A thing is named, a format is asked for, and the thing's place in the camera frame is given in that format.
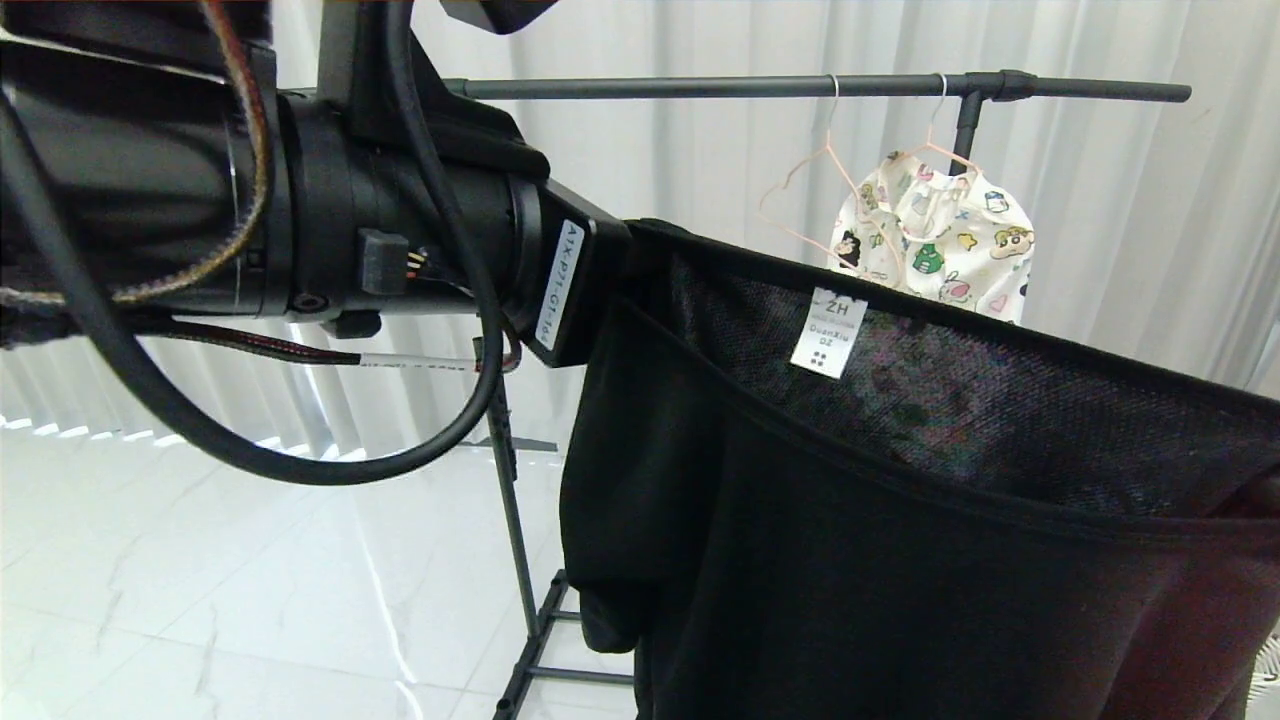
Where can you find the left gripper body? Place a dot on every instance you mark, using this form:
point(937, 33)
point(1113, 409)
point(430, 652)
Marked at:
point(440, 230)

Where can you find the pink clothes hanger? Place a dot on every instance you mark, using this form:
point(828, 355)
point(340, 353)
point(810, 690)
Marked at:
point(810, 170)
point(935, 125)

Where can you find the cream printed garment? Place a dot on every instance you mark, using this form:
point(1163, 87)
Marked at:
point(950, 250)

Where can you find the black garment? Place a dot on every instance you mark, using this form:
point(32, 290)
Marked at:
point(850, 560)

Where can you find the black clothes rack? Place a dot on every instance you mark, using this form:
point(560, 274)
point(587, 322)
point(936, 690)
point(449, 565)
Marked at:
point(700, 86)

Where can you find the white laundry basket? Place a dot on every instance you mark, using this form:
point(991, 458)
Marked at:
point(1265, 680)

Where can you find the white curtain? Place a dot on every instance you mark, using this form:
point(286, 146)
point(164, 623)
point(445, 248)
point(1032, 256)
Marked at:
point(1100, 200)

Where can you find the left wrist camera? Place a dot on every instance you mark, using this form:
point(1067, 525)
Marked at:
point(430, 100)

